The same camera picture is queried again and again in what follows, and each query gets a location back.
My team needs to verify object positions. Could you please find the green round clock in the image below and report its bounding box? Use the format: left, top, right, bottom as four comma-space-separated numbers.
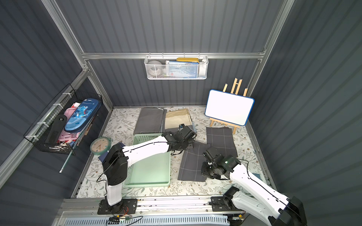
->
90, 137, 111, 155

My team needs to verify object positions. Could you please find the dark grey checked pillowcase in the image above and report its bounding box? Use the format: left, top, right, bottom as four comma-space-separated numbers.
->
178, 142, 210, 182

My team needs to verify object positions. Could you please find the white tape roll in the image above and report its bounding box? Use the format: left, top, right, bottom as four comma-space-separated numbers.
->
145, 60, 163, 77

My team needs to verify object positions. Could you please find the beige and grey pillowcase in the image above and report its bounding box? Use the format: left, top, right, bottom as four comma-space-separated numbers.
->
165, 109, 197, 132

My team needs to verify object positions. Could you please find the teal cloth piece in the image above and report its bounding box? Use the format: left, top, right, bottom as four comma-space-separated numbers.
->
252, 173, 262, 180

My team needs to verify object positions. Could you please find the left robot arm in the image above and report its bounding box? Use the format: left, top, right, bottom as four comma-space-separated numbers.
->
102, 124, 197, 206

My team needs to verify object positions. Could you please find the blue packet in basket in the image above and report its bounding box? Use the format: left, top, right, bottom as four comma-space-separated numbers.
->
166, 61, 199, 79

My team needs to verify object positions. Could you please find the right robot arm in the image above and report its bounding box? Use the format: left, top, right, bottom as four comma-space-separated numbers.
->
201, 147, 307, 226

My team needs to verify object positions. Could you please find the white wire wall basket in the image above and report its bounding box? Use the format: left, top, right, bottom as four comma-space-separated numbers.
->
144, 55, 209, 80

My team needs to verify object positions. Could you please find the black wire side basket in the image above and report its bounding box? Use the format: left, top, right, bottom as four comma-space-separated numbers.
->
24, 85, 103, 155

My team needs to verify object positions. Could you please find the navy blue folded cloth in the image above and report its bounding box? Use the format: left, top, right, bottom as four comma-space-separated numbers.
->
98, 142, 125, 163

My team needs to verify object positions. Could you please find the white board on easel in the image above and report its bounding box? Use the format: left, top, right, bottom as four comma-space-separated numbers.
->
205, 78, 255, 134

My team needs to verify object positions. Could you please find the blue shark pencil case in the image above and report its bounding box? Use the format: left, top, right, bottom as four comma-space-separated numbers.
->
64, 98, 102, 133

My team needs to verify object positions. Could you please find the yellow item in basket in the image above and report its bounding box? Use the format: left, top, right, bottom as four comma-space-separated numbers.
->
176, 57, 199, 63

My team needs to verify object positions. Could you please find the plain grey folded pillowcase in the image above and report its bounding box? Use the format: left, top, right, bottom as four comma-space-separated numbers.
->
133, 108, 167, 135

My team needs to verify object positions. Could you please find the black remote in basket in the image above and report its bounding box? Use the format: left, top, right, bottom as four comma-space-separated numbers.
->
45, 115, 67, 145

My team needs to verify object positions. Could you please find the mint green plastic basket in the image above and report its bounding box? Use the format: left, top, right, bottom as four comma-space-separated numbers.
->
123, 133, 172, 188

